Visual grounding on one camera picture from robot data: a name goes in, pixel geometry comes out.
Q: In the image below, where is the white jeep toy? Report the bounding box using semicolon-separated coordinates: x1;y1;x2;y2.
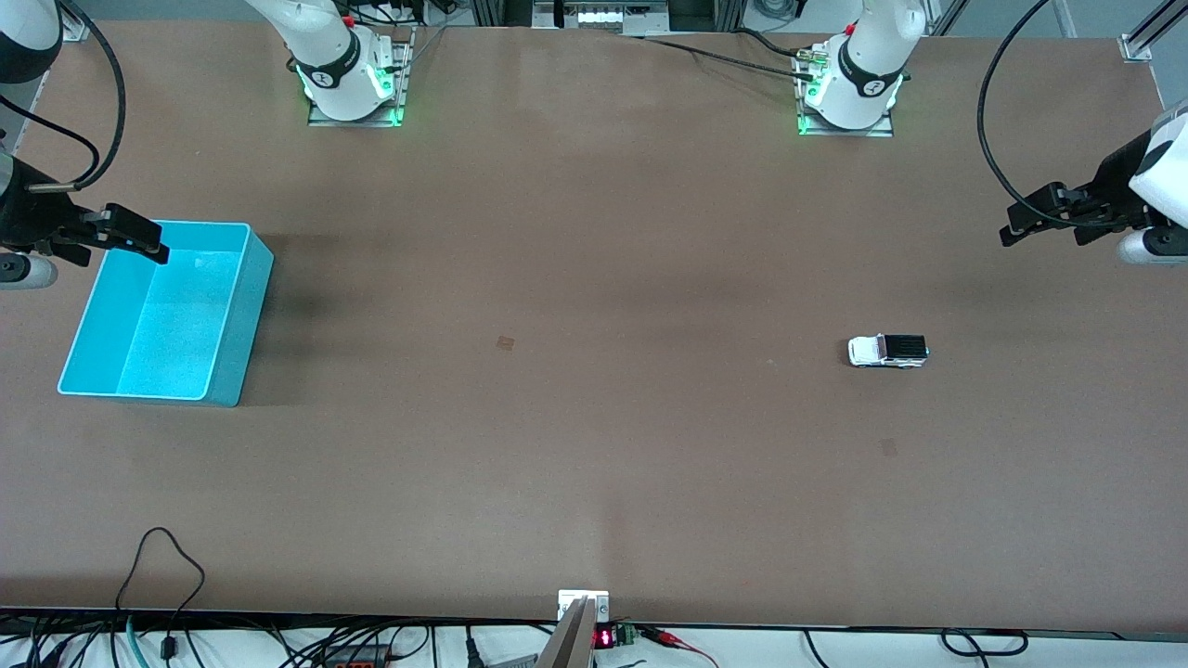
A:
847;333;931;370

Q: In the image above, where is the turquoise plastic bin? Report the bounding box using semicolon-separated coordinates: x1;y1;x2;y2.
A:
58;219;276;408

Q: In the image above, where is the grey metal side panel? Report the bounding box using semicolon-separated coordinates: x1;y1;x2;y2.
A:
11;79;49;157

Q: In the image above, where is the black connector box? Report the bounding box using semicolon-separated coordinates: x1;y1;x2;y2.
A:
320;644;393;668

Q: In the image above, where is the silver control box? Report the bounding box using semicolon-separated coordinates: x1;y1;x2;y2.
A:
532;0;671;36

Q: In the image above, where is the red clip lead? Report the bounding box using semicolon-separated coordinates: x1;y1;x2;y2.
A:
639;626;720;668

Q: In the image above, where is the grey aluminium bar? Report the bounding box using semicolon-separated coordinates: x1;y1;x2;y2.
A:
536;597;597;668

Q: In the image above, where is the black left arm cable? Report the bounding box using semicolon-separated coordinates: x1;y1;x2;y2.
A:
977;0;1092;229

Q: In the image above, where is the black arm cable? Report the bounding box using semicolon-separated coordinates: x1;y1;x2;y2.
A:
977;0;1092;229
0;0;128;191

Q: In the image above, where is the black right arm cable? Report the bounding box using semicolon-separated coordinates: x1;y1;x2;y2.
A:
0;0;128;191

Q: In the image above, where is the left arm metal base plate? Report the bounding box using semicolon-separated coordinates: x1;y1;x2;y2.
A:
796;48;896;139

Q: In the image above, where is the thin black looped cable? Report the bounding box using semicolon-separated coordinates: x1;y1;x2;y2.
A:
114;527;207;662

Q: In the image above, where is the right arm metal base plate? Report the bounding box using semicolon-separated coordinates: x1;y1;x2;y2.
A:
308;26;416;129

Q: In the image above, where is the black cable on table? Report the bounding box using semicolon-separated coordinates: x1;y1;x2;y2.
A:
631;28;822;81

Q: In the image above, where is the black coiled cable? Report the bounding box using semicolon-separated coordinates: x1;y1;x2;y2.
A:
940;628;1029;658

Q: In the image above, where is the white mounting bracket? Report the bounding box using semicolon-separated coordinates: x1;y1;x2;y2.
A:
558;590;611;623

